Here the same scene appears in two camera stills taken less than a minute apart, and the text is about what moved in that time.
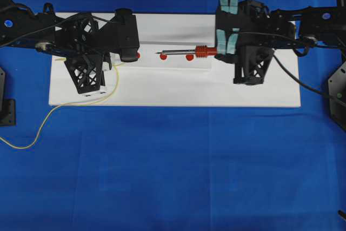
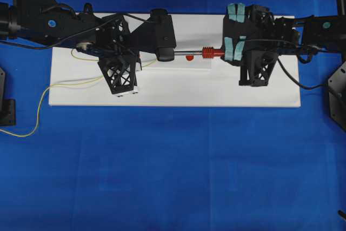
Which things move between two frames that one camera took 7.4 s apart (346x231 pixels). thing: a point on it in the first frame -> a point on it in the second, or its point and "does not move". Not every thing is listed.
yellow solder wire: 62,105 -> 46,88
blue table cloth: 170,168 does not move
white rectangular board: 177,66 does not move
